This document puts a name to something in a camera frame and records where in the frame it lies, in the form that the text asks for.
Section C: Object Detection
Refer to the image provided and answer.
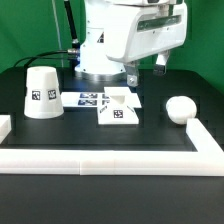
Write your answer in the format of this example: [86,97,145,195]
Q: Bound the white lamp base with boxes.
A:
[97,87,141,125]

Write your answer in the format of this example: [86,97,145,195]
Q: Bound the grey thin cable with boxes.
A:
[51,0,65,68]

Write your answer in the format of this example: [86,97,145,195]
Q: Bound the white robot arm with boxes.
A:
[75,0,187,87]

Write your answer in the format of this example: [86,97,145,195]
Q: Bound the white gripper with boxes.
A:
[105,1,187,87]

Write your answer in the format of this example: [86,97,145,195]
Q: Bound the black cable with connector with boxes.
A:
[13,48,80,68]

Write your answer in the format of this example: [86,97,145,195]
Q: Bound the white marker sheet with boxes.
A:
[61,92,141,108]

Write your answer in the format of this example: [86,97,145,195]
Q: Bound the white lamp shade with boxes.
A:
[24,66,64,119]

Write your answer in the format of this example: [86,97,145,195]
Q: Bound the white fence wall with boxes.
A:
[0,119,224,176]

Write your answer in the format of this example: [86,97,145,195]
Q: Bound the white lamp bulb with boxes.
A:
[166,96,197,125]

